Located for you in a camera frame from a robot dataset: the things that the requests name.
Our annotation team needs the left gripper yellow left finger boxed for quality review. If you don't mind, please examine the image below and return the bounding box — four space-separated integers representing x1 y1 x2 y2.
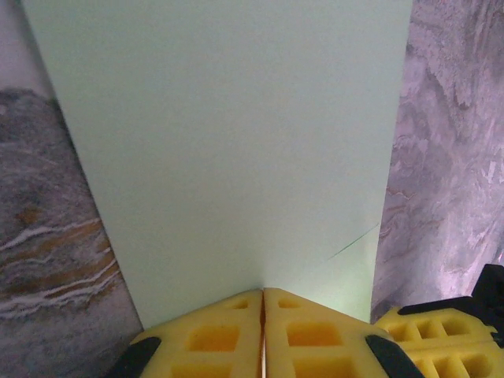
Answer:
112 289 264 378

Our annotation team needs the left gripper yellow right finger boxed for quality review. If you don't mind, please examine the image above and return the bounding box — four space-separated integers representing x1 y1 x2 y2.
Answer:
262 287 424 378

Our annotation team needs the green paper sheet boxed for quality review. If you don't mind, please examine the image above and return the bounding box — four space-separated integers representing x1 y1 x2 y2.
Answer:
19 0 413 332

